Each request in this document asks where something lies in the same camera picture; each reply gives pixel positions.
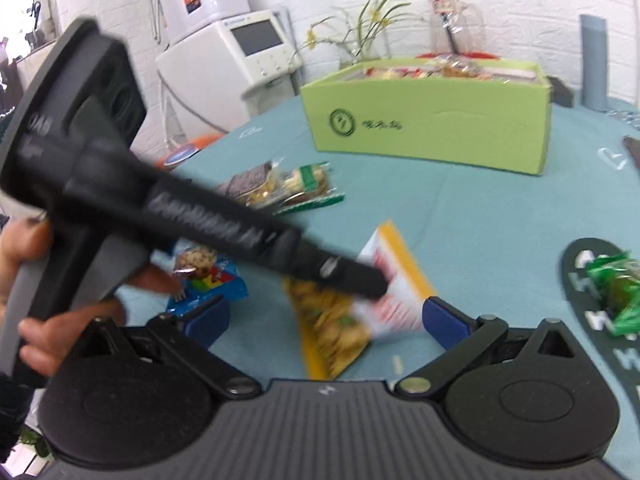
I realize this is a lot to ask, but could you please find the person's left hand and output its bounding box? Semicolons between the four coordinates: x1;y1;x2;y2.
0;219;177;379

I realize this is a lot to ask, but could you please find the blue round lid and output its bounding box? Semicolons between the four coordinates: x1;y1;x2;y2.
162;143;202;167

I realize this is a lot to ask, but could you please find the yellow snack packet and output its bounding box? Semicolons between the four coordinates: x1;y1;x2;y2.
282;220;439;381

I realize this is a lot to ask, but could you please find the green edged biscuit packet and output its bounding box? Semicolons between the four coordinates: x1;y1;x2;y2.
272;161;347;217

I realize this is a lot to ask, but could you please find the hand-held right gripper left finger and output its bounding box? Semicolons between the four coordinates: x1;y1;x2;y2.
75;295;264;402

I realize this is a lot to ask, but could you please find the white device with screen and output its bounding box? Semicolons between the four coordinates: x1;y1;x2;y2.
155;9;304;147

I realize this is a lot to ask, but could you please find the glass pitcher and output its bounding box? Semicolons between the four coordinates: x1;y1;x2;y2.
425;0;489;59

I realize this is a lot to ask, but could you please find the yellow flower plant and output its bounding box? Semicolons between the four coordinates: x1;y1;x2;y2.
305;0;417;69

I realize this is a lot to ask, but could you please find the blue cookie snack packet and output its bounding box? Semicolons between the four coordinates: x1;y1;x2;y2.
167;240;250;314

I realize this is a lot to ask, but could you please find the light green cardboard box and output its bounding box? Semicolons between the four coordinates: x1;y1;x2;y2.
300;57;554;177

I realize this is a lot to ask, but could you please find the orange plastic bowl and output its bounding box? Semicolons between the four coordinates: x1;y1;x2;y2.
152;132;224;169

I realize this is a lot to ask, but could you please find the small black box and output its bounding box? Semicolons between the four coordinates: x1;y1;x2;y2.
547;76;574;109

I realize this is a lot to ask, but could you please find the grey thermos bottle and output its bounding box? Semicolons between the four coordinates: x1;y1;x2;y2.
579;14;609;111

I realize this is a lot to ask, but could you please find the brown cake snack packet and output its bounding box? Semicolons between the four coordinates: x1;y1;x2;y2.
215;160;282;209

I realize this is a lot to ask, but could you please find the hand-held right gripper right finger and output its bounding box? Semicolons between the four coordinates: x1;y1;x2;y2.
394;296;584;404

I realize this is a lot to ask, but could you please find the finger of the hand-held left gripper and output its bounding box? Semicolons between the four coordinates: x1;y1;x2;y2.
280;229;392;304

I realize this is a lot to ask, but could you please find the green snack packet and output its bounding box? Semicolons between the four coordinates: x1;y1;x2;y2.
587;252;640;337

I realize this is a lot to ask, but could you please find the pile of assorted snack packets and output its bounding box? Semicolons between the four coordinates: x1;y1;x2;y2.
357;55;542;84

